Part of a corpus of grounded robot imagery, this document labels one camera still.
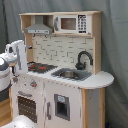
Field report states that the white toy microwave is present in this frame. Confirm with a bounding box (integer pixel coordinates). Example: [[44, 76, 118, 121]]
[[54, 15, 91, 34]]

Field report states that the grey ice dispenser panel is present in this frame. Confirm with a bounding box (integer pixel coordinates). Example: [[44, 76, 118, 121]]
[[54, 94, 70, 120]]

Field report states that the left red stove knob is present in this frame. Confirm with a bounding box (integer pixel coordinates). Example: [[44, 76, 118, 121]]
[[13, 77, 18, 83]]

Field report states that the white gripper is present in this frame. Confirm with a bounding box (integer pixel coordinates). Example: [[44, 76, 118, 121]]
[[5, 40, 28, 76]]

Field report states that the right red stove knob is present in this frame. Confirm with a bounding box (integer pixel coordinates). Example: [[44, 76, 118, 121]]
[[30, 81, 37, 88]]

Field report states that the black toy stovetop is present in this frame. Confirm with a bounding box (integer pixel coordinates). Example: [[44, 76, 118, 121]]
[[27, 62, 55, 74]]

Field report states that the grey toy sink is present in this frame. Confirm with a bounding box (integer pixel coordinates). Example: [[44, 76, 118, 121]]
[[52, 68, 92, 81]]

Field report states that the grey range hood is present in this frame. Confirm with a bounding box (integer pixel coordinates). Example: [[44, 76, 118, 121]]
[[24, 15, 53, 34]]

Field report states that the wooden toy kitchen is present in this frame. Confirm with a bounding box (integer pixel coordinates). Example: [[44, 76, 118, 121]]
[[11, 11, 114, 128]]

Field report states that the toy oven door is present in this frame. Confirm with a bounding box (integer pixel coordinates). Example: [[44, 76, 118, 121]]
[[11, 87, 44, 128]]

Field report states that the black toy faucet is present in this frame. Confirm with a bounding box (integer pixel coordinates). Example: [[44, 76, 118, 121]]
[[75, 51, 93, 70]]

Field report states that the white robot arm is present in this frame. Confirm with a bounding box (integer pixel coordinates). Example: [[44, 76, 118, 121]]
[[0, 40, 36, 128]]

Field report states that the red stove knob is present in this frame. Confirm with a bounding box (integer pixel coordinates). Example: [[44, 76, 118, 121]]
[[13, 77, 18, 83], [30, 81, 37, 88]]

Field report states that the grey cupboard door handle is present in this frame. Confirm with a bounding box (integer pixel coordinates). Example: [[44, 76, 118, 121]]
[[47, 102, 51, 120]]

